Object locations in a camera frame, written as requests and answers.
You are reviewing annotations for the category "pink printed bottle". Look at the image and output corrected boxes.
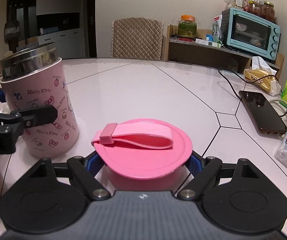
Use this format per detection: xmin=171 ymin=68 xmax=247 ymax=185
xmin=0 ymin=42 xmax=80 ymax=159

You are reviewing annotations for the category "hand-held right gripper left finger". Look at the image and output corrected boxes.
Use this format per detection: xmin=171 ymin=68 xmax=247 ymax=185
xmin=21 ymin=153 xmax=110 ymax=201

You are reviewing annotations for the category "quilted beige chair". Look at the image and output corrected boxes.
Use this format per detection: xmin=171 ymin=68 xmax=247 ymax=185
xmin=111 ymin=17 xmax=164 ymax=61

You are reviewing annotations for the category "yellow tissue pack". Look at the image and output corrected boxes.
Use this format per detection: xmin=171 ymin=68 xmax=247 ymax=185
xmin=244 ymin=56 xmax=282 ymax=96

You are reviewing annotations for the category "pink bottle cap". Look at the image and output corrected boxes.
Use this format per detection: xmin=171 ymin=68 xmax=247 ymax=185
xmin=91 ymin=118 xmax=193 ymax=192

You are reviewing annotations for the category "white green package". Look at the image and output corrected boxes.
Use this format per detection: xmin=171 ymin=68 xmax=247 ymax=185
xmin=212 ymin=16 xmax=224 ymax=43

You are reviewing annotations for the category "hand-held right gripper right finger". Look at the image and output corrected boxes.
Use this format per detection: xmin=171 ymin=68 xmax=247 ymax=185
xmin=177 ymin=151 xmax=266 ymax=201

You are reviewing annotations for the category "yellow-lid glass jar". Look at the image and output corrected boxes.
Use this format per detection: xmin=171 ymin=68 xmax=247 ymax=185
xmin=230 ymin=0 xmax=245 ymax=11

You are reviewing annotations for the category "red-filled glass jar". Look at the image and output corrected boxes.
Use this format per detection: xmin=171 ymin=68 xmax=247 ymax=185
xmin=262 ymin=1 xmax=276 ymax=22
xmin=247 ymin=0 xmax=263 ymax=16

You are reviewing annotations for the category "black cable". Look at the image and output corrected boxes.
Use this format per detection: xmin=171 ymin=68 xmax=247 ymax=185
xmin=218 ymin=67 xmax=287 ymax=118

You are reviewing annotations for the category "white and black cabinet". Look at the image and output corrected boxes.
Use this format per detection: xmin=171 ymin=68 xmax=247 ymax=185
xmin=6 ymin=0 xmax=84 ymax=53

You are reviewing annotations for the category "wooden shelf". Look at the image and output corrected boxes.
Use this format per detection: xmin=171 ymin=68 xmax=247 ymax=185
xmin=167 ymin=24 xmax=285 ymax=81

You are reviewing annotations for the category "black smartphone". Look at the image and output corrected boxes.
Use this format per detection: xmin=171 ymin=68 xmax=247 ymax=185
xmin=239 ymin=90 xmax=287 ymax=134

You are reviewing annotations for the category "hanging grey bag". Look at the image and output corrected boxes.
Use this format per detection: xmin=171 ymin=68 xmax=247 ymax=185
xmin=4 ymin=4 xmax=20 ymax=42

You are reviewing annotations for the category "teal toaster oven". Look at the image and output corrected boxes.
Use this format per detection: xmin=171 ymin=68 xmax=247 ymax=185
xmin=221 ymin=8 xmax=281 ymax=61

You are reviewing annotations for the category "flat white green box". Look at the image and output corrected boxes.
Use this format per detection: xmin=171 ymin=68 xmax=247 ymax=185
xmin=195 ymin=38 xmax=222 ymax=47

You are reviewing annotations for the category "green pickle jar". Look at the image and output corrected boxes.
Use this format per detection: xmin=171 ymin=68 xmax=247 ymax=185
xmin=178 ymin=15 xmax=198 ymax=39

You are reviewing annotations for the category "dark door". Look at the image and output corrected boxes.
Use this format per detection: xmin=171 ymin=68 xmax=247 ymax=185
xmin=87 ymin=0 xmax=97 ymax=58

